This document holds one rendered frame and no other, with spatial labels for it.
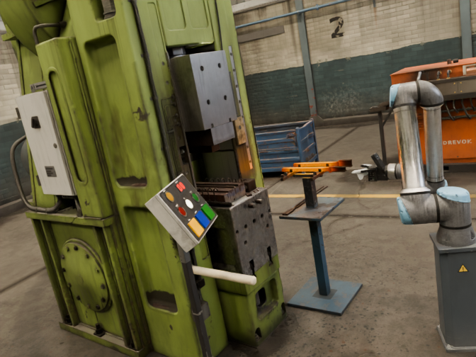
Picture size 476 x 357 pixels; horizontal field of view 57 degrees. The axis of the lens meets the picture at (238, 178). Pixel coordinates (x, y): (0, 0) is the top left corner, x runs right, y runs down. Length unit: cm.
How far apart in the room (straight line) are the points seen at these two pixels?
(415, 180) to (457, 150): 343
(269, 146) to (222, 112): 397
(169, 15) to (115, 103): 55
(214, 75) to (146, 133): 51
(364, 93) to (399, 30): 143
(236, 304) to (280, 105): 852
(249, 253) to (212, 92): 96
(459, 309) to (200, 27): 208
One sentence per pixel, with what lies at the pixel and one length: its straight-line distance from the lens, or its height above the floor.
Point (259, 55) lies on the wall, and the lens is 1102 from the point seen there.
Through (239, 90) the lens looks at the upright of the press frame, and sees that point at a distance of 286.
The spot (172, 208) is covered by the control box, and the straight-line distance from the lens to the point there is 191.
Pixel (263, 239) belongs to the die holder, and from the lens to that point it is 272.
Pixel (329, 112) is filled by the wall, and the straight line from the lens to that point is 1043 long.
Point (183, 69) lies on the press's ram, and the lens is 239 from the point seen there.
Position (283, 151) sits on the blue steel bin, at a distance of 635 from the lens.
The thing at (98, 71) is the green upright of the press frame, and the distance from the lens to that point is 259.
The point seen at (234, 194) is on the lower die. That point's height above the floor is 95.
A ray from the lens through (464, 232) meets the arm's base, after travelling 247.
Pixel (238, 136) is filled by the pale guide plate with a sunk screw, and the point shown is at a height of 124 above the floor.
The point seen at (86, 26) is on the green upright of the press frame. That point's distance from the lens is 254.
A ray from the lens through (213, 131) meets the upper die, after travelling 242.
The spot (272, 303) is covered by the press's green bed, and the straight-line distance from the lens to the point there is 296.
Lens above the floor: 165
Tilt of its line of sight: 14 degrees down
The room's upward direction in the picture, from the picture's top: 11 degrees counter-clockwise
